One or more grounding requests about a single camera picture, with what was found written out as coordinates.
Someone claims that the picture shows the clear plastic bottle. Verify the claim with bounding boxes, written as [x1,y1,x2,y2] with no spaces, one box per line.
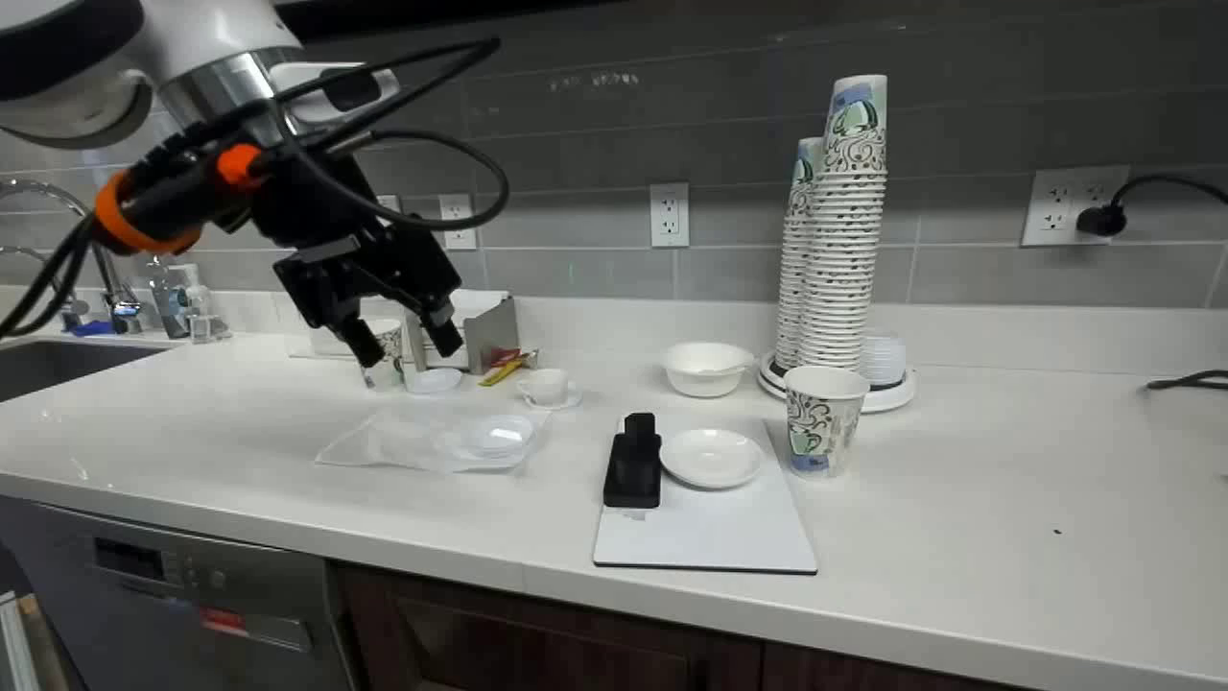
[142,253,235,346]

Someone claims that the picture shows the shorter stack of paper cups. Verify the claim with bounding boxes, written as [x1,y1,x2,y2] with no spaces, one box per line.
[771,135,828,375]

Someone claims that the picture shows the dark wood cabinet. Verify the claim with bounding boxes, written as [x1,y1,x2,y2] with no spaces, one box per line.
[328,560,1029,691]

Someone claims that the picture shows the white bowl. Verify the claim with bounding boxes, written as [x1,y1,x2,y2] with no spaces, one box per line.
[662,338,762,402]

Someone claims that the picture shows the dark kitchen sink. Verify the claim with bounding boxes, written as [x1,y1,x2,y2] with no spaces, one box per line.
[0,338,164,402]

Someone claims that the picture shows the small chrome faucet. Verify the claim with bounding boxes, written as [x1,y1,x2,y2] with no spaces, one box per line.
[0,242,90,335]

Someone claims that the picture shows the black plug with cable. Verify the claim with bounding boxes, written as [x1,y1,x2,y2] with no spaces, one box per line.
[1075,169,1228,242]

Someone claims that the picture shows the white rectangular board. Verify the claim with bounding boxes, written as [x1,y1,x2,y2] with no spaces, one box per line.
[593,426,823,581]

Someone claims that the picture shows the black robot cable orange ties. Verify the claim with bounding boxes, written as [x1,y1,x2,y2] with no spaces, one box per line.
[0,33,513,346]

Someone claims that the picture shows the white round plate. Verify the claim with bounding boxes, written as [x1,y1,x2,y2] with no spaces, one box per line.
[755,349,921,418]

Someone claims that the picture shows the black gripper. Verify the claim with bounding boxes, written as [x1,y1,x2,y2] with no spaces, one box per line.
[246,140,470,386]

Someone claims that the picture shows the tall chrome faucet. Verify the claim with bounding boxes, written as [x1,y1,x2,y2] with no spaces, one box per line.
[0,178,142,338]

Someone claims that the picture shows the tall stack of paper cups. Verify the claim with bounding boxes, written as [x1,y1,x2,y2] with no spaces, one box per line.
[803,68,895,375]

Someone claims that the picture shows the white cardboard napkin box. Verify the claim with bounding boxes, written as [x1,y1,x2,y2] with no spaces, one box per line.
[448,286,524,380]

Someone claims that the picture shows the patterned paper cup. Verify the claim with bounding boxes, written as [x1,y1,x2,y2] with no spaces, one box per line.
[781,362,875,478]
[354,317,414,395]

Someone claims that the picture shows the white paper napkin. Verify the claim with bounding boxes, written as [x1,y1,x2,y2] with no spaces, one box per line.
[313,386,562,478]

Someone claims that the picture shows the white domed lid stack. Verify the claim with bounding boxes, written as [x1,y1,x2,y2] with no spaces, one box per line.
[860,335,914,390]

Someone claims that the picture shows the small white creamer cup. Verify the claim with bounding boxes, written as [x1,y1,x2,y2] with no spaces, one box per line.
[513,363,580,410]

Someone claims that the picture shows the stainless steel dishwasher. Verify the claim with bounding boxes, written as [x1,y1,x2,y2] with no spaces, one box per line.
[0,490,362,691]

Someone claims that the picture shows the black cable on counter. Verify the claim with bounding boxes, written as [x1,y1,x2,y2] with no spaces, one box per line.
[1143,363,1228,395]

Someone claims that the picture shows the small black device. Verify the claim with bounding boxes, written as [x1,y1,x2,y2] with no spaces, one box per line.
[599,410,668,515]

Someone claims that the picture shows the white double wall outlet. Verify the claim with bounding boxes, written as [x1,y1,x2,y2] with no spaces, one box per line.
[1017,165,1138,251]

